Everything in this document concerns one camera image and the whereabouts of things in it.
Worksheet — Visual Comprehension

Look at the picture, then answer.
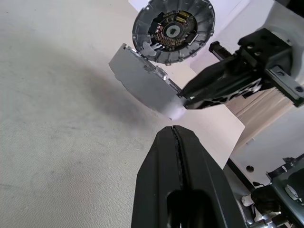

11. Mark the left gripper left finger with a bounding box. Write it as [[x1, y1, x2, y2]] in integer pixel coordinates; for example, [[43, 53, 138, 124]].
[[131, 126, 184, 228]]

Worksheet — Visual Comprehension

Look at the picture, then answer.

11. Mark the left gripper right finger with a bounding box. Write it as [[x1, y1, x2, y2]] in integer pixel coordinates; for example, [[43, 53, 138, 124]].
[[174, 125, 239, 228]]

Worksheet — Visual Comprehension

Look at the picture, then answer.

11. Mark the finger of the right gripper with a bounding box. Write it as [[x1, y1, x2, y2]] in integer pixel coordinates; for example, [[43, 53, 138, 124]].
[[178, 57, 262, 98], [184, 78, 263, 110]]

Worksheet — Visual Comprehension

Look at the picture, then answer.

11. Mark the grey fan impeller piece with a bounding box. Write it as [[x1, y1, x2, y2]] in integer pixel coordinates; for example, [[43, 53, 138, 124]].
[[131, 0, 216, 67]]

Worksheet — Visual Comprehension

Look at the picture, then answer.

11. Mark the silver motor stator housing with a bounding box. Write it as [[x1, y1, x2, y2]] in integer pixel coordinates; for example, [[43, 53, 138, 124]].
[[108, 43, 188, 121]]

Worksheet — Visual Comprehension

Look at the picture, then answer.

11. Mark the silver robot torso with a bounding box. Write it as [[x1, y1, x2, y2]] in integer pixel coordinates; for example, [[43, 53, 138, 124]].
[[237, 154, 304, 228]]

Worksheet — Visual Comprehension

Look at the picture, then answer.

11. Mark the black table frame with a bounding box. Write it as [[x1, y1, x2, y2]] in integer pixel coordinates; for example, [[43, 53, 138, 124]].
[[225, 158, 258, 192]]

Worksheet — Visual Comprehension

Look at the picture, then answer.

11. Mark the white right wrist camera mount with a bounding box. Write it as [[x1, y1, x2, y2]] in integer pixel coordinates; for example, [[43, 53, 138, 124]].
[[272, 0, 304, 80]]

